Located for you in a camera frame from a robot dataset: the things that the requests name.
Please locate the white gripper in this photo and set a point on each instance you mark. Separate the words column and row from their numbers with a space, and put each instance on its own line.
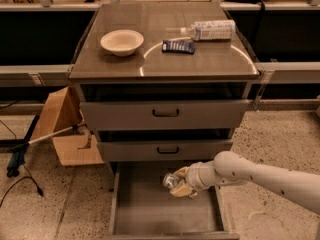
column 192, row 178

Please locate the silver redbull can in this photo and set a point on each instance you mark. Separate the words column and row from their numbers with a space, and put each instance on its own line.
column 170, row 181

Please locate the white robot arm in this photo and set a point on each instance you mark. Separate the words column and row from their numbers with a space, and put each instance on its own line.
column 229, row 168

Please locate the middle grey drawer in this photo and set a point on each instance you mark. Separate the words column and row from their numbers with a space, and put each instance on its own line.
column 162, row 150

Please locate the bottom grey open drawer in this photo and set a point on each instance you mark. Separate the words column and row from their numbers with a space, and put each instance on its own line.
column 143, row 209

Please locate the top grey drawer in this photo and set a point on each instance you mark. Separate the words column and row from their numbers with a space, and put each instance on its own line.
column 166, row 115

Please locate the dark blue snack packet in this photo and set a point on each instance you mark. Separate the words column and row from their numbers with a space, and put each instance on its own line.
column 178, row 46

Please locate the brown cardboard box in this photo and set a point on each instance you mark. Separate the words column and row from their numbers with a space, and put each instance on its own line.
column 60, row 113

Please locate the white bowl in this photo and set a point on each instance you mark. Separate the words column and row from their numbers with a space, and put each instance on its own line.
column 122, row 43

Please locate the clear plastic water bottle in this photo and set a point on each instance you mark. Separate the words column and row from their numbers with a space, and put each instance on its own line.
column 210, row 30

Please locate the white grabber stick tool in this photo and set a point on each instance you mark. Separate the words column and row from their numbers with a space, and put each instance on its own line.
column 17, row 158

